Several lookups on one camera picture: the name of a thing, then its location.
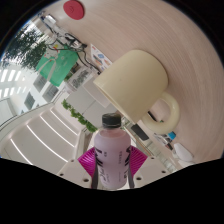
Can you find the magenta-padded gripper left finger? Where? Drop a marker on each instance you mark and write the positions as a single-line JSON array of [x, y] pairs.
[[73, 171]]

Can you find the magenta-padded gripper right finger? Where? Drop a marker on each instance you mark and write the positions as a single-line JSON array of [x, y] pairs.
[[151, 170]]

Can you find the purple drink bottle black cap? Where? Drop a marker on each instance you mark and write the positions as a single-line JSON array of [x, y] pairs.
[[112, 156]]

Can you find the clear plastic water bottle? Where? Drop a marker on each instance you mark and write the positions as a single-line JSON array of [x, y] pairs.
[[78, 80]]

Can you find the large white computer mouse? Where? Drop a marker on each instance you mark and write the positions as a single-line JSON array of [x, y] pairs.
[[184, 153]]

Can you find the black notebook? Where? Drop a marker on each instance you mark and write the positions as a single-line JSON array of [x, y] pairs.
[[140, 132]]

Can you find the small teal packet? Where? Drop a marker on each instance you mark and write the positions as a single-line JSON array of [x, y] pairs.
[[171, 135]]

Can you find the ceiling light strips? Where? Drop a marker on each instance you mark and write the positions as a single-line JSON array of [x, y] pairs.
[[36, 140]]

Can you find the white chair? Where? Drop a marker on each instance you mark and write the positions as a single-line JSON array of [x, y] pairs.
[[96, 91]]

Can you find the cream yellow mug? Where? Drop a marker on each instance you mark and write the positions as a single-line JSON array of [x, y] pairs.
[[133, 85]]

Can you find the green tote bag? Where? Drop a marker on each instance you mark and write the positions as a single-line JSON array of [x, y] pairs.
[[56, 66]]

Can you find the colourful sticker sheet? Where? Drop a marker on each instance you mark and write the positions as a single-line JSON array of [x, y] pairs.
[[100, 58]]

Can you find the row of green plants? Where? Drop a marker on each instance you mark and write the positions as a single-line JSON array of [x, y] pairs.
[[25, 50]]

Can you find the small white plastic packet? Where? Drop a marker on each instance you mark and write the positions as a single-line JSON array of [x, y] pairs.
[[50, 19]]

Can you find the flat round red coaster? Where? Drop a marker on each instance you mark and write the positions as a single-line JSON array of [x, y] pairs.
[[74, 9]]

